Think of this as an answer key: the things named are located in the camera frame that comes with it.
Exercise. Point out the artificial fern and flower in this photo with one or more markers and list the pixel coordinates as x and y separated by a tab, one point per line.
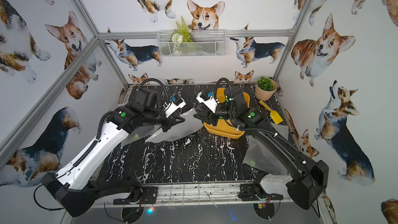
181	37

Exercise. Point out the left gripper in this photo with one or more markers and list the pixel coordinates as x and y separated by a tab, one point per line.
169	120

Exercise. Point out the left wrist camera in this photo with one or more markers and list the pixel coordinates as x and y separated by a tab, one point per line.
176	103

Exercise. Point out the white wire wall basket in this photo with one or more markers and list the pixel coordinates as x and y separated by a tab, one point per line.
205	44

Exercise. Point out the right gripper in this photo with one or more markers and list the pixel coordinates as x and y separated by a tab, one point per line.
209	116

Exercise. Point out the pink pot green plant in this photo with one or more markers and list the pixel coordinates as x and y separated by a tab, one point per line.
265	88

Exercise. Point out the frosted zip-top bag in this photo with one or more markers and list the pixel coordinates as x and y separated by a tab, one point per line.
259	157
140	133
179	131

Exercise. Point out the yellow plastic tray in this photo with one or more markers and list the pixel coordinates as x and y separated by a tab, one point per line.
222	127

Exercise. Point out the frosted zip-top bag front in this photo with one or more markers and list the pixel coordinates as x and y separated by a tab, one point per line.
259	157

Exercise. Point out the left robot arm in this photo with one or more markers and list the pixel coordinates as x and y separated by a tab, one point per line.
71	185

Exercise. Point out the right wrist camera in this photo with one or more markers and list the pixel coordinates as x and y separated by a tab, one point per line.
207	98

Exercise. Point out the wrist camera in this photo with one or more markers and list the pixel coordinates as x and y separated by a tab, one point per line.
207	98
176	103

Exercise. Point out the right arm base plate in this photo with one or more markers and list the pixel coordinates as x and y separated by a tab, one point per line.
253	192

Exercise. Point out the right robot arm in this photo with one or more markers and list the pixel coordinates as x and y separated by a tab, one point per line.
309	178

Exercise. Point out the aluminium frame post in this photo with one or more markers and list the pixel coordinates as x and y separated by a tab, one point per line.
22	130

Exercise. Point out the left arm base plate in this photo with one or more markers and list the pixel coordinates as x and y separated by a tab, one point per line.
139	195

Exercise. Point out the yellow plastic scoop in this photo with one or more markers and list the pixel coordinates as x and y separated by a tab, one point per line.
275	116

